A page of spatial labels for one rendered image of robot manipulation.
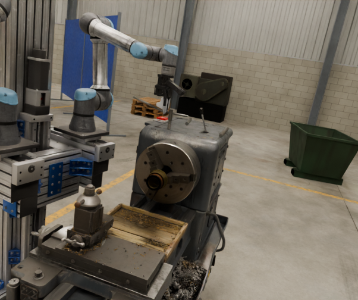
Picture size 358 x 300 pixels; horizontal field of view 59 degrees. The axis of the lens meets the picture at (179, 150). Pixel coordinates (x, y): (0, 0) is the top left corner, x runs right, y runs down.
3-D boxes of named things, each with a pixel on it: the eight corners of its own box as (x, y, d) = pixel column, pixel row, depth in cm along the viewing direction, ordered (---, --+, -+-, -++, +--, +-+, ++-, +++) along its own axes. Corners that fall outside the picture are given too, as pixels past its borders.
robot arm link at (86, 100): (68, 111, 178) (69, 87, 174) (84, 109, 190) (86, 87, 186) (84, 115, 173) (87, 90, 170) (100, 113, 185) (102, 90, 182)
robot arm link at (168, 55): (167, 44, 171) (181, 47, 168) (164, 65, 174) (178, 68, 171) (160, 43, 164) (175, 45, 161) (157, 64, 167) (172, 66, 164)
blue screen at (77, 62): (46, 99, 941) (51, 15, 880) (74, 100, 985) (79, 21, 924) (87, 136, 613) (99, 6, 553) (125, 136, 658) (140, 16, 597)
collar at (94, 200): (85, 194, 111) (85, 187, 110) (104, 200, 109) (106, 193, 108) (71, 203, 104) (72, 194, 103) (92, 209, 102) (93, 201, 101)
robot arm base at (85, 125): (62, 127, 180) (63, 110, 177) (82, 125, 193) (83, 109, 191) (82, 133, 174) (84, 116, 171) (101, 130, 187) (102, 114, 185)
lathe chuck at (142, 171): (136, 184, 173) (151, 131, 164) (188, 207, 166) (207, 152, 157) (128, 190, 164) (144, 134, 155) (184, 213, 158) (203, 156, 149)
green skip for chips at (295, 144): (280, 159, 680) (289, 121, 658) (324, 168, 672) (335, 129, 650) (294, 180, 551) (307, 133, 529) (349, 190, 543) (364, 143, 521)
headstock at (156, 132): (162, 165, 238) (170, 114, 228) (223, 181, 226) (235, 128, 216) (126, 190, 183) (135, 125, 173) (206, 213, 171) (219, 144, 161)
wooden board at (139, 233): (119, 209, 159) (120, 202, 158) (187, 230, 150) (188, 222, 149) (85, 237, 131) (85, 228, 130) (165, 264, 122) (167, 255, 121)
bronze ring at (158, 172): (153, 165, 152) (145, 171, 143) (170, 170, 149) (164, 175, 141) (150, 183, 154) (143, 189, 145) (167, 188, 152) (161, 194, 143)
